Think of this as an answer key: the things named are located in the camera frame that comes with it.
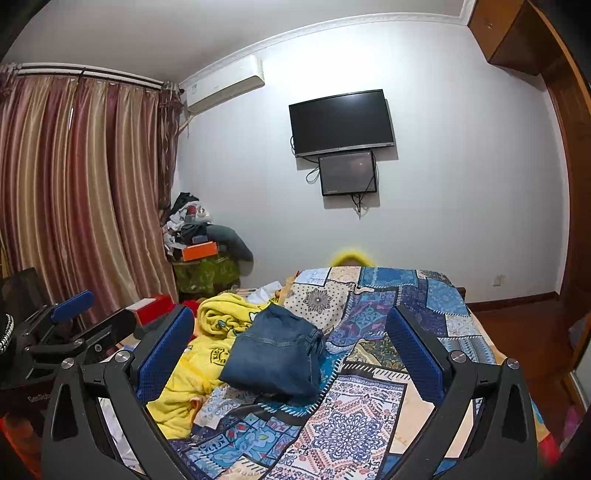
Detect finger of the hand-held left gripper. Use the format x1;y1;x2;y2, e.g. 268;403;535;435
16;290;96;341
28;307;138;368

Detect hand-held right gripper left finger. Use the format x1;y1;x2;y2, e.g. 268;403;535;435
41;305;197;480

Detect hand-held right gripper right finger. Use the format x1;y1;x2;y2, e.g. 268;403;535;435
385;305;541;480

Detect blue denim jeans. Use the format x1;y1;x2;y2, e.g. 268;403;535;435
218;303;325;407

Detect pile of clothes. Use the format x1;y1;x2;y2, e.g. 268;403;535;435
161;191;218;259

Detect red box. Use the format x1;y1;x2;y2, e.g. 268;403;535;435
131;295;179;326

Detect yellow printed fleece blanket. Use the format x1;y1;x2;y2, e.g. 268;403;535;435
147;292;278;439

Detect patchwork quilt bed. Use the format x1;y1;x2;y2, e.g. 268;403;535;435
168;265;550;480

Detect green cloth cover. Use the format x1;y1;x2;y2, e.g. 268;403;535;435
172;256;241;301

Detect wooden baseboard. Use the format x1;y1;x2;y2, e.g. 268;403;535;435
466;290;559;313

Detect orange box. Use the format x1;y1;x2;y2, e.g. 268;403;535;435
181;241;219;262

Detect yellow pillow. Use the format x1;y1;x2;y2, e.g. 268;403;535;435
330;249;379;269

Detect striped brown curtain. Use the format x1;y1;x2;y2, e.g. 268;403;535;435
0;65;183;324

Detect dark grey cloth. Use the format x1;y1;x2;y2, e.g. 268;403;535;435
205;224;254;278

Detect wooden wardrobe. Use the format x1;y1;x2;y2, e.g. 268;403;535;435
466;0;591;384

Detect curtain rod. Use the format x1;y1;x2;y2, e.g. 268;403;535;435
14;65;168;88

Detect white air conditioner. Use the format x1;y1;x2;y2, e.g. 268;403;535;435
180;54;266;116

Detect small black wall monitor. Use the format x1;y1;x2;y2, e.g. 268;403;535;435
318;150;379;197

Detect black wall television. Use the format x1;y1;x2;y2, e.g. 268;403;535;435
289;89;396;158

